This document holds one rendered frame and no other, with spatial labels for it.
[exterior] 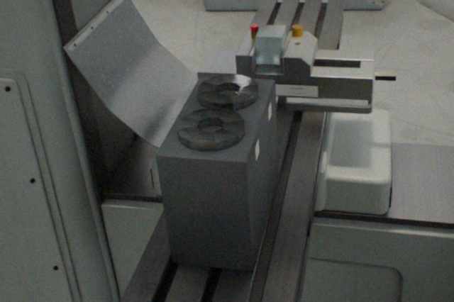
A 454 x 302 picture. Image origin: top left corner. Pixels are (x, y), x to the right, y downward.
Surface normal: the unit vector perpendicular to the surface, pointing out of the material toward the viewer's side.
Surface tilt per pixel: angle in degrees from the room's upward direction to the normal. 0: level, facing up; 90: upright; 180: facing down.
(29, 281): 88
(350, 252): 90
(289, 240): 0
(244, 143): 0
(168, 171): 90
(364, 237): 90
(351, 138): 0
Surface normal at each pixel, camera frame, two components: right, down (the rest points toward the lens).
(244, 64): -0.22, 0.52
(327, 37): -0.07, -0.85
